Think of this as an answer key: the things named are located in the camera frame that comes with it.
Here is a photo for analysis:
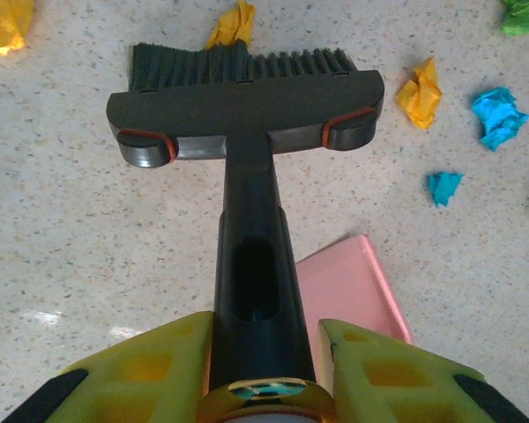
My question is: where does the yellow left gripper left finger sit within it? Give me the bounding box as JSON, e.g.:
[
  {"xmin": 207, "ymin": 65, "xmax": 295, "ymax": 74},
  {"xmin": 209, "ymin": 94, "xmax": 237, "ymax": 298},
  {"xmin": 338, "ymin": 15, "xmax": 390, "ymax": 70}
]
[{"xmin": 2, "ymin": 310, "xmax": 216, "ymax": 423}]

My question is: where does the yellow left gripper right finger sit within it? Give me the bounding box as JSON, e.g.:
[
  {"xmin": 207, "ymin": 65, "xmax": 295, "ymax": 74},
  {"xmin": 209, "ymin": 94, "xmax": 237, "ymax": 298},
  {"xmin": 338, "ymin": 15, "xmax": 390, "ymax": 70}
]
[{"xmin": 317, "ymin": 318, "xmax": 529, "ymax": 423}]

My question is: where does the pink plastic dustpan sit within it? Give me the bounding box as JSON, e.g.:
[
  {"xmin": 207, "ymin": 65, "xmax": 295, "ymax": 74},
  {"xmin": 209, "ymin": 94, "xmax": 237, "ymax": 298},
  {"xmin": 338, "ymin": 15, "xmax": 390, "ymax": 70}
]
[{"xmin": 294, "ymin": 234, "xmax": 415, "ymax": 384}]

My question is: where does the black hand brush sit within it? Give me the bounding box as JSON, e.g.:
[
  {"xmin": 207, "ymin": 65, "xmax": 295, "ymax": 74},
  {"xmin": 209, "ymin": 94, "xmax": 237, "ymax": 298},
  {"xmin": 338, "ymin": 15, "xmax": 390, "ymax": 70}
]
[{"xmin": 106, "ymin": 41, "xmax": 385, "ymax": 423}]

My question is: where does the small blue crumpled paper scrap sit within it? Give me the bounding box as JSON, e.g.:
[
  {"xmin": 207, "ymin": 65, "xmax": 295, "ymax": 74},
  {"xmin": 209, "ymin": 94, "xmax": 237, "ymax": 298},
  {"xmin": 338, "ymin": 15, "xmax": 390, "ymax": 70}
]
[{"xmin": 426, "ymin": 171, "xmax": 465, "ymax": 209}]

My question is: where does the large blue crumpled paper scrap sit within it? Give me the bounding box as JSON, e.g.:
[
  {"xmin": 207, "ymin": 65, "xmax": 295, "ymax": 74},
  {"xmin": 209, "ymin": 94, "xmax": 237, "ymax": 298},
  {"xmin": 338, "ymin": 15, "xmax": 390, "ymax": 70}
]
[{"xmin": 470, "ymin": 86, "xmax": 529, "ymax": 153}]

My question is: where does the yellow crumpled paper scrap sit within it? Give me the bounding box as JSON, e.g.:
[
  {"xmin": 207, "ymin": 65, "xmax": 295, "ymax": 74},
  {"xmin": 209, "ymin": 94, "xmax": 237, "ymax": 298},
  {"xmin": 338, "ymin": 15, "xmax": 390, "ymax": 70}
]
[
  {"xmin": 205, "ymin": 0, "xmax": 257, "ymax": 50},
  {"xmin": 395, "ymin": 56, "xmax": 443, "ymax": 130},
  {"xmin": 0, "ymin": 0, "xmax": 36, "ymax": 56}
]

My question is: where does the green crumpled paper scrap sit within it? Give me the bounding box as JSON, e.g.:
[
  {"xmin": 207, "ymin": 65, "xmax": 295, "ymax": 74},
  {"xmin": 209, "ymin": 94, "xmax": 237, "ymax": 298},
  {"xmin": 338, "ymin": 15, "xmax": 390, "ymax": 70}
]
[{"xmin": 500, "ymin": 0, "xmax": 529, "ymax": 37}]

